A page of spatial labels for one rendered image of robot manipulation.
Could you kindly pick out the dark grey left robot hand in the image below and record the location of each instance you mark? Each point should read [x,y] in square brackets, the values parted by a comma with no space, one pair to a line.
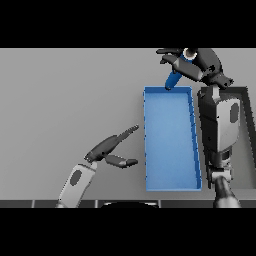
[106,146]

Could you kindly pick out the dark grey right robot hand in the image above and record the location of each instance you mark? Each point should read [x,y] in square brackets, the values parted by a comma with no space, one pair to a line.
[196,66]

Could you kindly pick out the blue pipe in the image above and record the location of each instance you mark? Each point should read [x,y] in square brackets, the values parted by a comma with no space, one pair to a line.
[174,77]

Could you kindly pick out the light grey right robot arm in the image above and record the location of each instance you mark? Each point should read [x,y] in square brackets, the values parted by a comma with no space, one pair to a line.
[220,133]

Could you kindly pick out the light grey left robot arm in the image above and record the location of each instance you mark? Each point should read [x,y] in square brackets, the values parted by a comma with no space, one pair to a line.
[75,184]

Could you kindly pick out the blue bin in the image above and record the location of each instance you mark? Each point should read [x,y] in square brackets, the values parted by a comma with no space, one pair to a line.
[171,140]

